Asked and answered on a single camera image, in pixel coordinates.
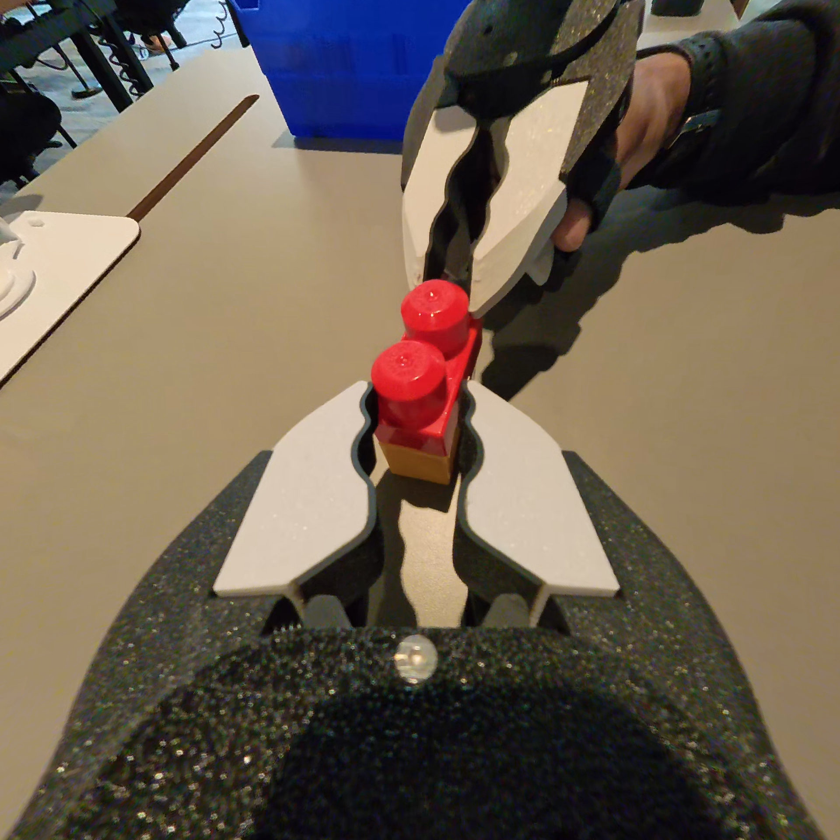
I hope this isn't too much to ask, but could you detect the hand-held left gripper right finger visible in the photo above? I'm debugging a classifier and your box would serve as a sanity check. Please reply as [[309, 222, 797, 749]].
[[458, 381, 622, 599]]

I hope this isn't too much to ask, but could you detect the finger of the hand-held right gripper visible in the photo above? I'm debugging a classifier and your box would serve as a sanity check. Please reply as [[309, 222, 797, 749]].
[[467, 79, 590, 320], [400, 101, 490, 290]]

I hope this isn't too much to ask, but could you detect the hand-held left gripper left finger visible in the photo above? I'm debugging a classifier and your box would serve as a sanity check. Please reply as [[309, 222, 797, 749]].
[[213, 379, 380, 601]]

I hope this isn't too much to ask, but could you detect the yellow mega block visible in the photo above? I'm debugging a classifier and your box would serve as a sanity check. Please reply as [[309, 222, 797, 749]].
[[377, 438, 458, 487]]

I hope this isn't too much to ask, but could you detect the red mega block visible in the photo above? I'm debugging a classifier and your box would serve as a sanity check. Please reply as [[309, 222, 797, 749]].
[[370, 279, 487, 458]]

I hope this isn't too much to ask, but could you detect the person's right forearm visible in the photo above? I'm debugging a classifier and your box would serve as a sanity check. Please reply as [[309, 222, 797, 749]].
[[722, 0, 840, 198]]

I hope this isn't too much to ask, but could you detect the person's right hand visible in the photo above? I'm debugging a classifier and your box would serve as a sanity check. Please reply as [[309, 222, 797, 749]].
[[553, 29, 746, 255]]

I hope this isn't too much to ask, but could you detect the blue plastic bin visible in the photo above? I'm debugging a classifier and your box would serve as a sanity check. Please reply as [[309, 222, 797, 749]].
[[226, 0, 475, 143]]

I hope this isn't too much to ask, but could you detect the white board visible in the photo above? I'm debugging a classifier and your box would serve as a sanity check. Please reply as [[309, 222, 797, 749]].
[[0, 210, 142, 389]]

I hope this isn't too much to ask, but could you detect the black chair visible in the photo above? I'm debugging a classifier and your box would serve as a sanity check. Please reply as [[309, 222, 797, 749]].
[[0, 85, 77, 189]]

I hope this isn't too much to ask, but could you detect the black coiled cable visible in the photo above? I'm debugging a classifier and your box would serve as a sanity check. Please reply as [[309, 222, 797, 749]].
[[210, 0, 249, 48], [98, 36, 143, 99]]

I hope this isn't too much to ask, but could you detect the black table frame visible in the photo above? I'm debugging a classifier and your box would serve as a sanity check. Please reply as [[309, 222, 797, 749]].
[[0, 0, 181, 114]]

